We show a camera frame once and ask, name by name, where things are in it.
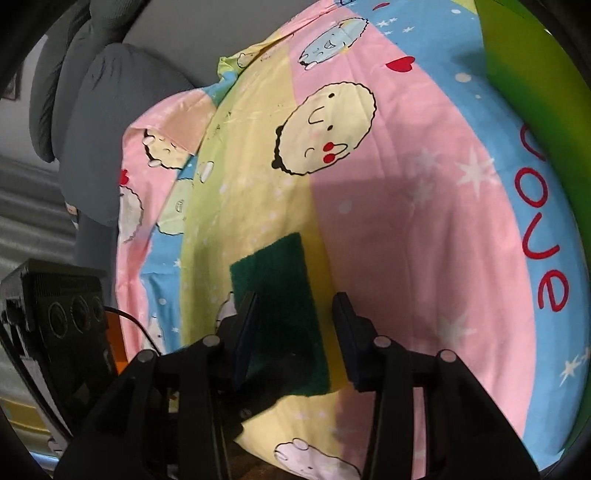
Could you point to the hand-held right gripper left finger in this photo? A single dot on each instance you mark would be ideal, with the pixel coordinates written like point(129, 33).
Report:
point(244, 337)

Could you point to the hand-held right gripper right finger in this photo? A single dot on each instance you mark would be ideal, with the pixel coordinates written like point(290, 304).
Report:
point(353, 341)

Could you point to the green and yellow scrub sponge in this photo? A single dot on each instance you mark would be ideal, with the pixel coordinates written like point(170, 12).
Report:
point(286, 295)

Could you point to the green box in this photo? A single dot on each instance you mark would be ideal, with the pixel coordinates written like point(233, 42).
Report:
point(521, 69)

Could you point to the cartoon printed blanket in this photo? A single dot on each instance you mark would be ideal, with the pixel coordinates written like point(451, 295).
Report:
point(415, 207)

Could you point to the grey ribbed cushion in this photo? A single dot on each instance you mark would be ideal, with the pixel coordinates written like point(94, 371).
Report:
point(51, 92)
point(115, 115)

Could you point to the grey sofa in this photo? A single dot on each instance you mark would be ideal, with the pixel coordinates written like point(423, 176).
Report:
point(207, 37)

